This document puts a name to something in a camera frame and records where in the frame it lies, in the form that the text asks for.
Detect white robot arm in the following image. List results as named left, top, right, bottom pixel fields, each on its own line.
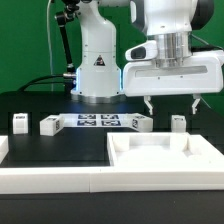
left=66, top=0, right=224, bottom=104

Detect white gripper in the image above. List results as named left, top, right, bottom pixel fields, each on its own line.
left=123, top=50, right=224, bottom=115

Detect black cables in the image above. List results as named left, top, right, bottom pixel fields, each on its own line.
left=18, top=73, right=76, bottom=93

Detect white base tag plate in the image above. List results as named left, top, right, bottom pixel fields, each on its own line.
left=62, top=113, right=130, bottom=128

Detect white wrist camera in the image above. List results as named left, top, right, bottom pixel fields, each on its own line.
left=125, top=40, right=158, bottom=61

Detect white U-shaped obstacle fence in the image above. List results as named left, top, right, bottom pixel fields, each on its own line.
left=0, top=134, right=224, bottom=195

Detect white square table top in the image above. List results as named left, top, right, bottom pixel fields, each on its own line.
left=107, top=132, right=224, bottom=168

